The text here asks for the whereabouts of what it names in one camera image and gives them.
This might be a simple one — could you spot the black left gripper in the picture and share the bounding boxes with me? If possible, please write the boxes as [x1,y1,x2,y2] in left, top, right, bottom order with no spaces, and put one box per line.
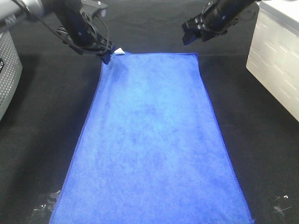
[55,0,115,65]

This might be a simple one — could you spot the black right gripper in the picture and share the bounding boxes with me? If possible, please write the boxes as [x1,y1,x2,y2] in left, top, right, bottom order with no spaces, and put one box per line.
[182,0,244,45]

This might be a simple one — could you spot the blue microfiber towel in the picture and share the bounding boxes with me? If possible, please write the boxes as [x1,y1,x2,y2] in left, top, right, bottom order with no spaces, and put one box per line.
[50,52,254,224]

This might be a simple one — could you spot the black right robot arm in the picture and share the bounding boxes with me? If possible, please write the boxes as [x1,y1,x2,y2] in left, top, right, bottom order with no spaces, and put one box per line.
[182,0,255,45]

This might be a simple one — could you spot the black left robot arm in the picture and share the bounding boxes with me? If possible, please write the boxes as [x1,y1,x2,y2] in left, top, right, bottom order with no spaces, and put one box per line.
[0,0,115,64]

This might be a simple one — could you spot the white slotted box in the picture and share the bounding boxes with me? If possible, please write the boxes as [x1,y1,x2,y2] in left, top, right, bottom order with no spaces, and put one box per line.
[246,0,299,119]

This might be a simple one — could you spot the grey perforated basket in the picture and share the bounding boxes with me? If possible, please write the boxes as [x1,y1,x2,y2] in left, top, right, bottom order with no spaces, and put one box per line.
[0,31,22,118]

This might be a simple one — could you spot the black table cloth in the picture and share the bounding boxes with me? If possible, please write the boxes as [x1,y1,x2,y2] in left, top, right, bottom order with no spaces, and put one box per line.
[0,0,299,224]

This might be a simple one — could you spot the left clear tape strip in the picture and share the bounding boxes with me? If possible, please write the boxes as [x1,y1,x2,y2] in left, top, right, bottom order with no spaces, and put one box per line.
[34,190,61,212]

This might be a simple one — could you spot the clear tape strip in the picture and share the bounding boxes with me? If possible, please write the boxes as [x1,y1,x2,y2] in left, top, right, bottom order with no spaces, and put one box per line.
[34,190,61,212]
[270,195,292,216]

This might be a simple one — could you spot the right clear tape strip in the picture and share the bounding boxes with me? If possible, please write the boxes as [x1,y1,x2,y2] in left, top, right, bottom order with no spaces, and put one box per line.
[270,195,292,216]

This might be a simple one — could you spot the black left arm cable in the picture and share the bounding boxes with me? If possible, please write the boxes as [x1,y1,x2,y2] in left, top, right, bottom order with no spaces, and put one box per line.
[90,15,110,51]

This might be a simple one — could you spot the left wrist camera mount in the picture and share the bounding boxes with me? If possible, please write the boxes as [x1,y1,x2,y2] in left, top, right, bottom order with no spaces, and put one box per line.
[81,0,108,17]

